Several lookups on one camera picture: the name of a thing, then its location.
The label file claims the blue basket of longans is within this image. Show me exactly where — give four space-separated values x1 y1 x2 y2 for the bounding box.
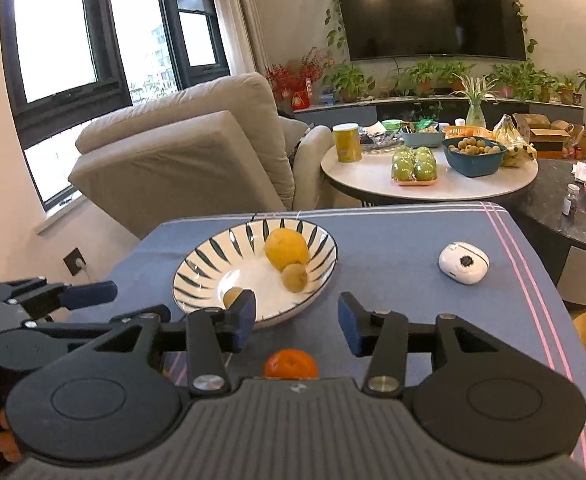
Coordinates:
442 136 508 178

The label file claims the glass vase with plant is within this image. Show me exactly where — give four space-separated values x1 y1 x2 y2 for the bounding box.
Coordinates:
453 74 498 128

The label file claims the yellow lemon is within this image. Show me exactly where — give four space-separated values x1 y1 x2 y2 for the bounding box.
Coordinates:
264 228 310 271

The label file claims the yellow can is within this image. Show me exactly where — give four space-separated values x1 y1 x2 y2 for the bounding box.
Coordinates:
333 123 362 163

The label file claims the black framed window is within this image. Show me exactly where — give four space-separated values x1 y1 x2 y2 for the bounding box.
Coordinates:
0 0 134 211
155 0 231 91

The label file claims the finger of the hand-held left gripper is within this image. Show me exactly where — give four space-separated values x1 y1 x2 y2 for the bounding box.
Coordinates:
20 317 136 346
0 277 118 320

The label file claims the potted green plant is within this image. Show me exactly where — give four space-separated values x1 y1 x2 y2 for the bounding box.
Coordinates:
395 57 476 96
323 62 376 103
490 62 558 103
558 75 581 106

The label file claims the beige curtain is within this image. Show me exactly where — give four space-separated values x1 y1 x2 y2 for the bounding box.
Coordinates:
208 0 274 78

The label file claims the white oval device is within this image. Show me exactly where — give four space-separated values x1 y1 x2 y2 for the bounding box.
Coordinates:
439 241 490 286

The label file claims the blue striped tablecloth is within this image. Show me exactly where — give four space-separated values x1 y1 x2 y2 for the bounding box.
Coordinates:
68 202 586 480

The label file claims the cardboard box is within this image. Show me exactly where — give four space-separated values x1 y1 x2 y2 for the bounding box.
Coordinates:
513 112 586 153

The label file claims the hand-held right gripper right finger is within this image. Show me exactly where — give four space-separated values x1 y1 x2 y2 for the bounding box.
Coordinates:
338 291 504 397

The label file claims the dark wall socket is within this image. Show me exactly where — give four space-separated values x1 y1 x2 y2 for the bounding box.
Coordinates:
64 247 88 277

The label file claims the pack of green apples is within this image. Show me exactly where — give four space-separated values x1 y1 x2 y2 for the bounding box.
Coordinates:
392 146 438 187

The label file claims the dark marble table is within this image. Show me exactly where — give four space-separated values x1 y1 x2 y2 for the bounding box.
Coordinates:
503 157 586 306

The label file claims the red flower arrangement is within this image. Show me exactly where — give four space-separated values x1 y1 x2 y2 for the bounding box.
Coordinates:
265 47 328 111

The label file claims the round white table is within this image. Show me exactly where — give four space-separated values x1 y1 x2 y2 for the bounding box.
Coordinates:
321 142 540 206

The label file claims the small tangerine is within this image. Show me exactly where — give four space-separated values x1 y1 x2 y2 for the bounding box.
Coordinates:
263 349 320 380

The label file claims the light blue basket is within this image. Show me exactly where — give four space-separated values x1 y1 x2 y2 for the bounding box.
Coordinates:
400 127 446 149

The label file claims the beige recliner armchair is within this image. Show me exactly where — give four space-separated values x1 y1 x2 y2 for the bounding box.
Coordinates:
68 72 334 238

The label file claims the bunch of bananas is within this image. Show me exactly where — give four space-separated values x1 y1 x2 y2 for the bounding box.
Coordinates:
493 114 538 168

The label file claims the striped white ceramic bowl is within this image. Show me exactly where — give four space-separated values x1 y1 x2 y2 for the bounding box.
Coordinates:
173 217 338 331

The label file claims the black wall television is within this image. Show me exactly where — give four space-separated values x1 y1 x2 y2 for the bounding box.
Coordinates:
340 0 528 62

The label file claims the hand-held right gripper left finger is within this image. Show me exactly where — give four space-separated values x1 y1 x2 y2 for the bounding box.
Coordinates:
93 289 257 396

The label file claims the orange plastic basket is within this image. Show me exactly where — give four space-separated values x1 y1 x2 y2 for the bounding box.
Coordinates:
443 125 491 139

